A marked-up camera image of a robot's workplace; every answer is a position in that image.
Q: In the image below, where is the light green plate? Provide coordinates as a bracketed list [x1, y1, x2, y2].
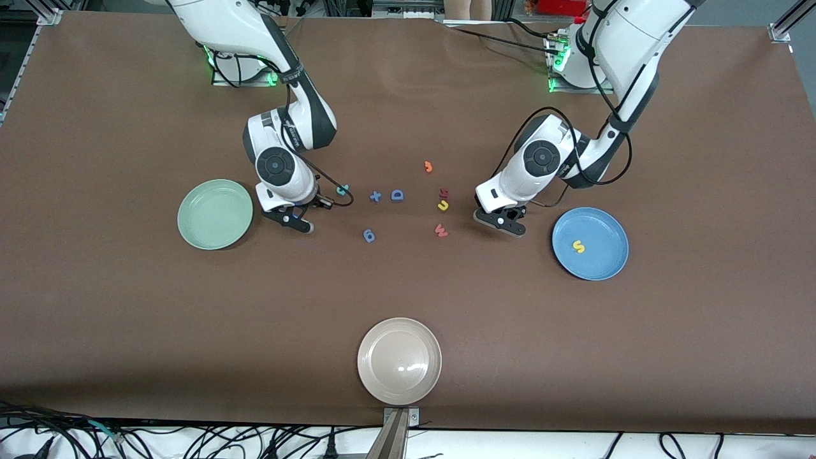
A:
[177, 179, 254, 251]

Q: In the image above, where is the blue plate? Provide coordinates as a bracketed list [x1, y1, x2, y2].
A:
[551, 207, 630, 281]

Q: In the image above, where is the beige plate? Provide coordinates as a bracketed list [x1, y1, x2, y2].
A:
[357, 317, 442, 407]

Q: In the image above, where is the red box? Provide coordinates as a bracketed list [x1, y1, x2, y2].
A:
[539, 0, 590, 17]

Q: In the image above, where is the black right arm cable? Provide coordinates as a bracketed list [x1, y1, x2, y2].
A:
[210, 51, 355, 208]

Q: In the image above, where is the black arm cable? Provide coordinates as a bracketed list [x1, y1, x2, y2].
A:
[210, 51, 355, 208]
[504, 0, 634, 208]

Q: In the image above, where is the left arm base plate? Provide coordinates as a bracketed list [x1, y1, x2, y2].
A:
[547, 32, 616, 95]

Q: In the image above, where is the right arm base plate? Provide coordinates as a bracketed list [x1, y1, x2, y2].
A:
[210, 45, 282, 87]

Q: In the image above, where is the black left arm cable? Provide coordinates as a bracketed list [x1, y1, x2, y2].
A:
[504, 0, 634, 208]

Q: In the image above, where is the black table cable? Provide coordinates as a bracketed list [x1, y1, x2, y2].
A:
[504, 18, 565, 42]
[446, 25, 555, 55]

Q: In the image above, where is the aluminium camera post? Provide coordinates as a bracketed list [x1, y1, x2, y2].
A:
[367, 407, 421, 459]

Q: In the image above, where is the teal cable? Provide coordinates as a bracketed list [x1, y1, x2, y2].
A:
[88, 419, 125, 444]

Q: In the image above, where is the aluminium frame profile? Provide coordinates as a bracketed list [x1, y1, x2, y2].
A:
[768, 0, 816, 44]

